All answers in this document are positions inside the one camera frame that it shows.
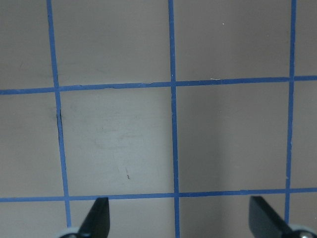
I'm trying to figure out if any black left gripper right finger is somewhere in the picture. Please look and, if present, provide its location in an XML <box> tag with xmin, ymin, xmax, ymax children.
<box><xmin>248</xmin><ymin>196</ymin><xmax>297</xmax><ymax>238</ymax></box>

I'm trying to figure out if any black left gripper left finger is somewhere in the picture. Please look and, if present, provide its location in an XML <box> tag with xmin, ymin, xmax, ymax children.
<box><xmin>77</xmin><ymin>197</ymin><xmax>110</xmax><ymax>238</ymax></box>

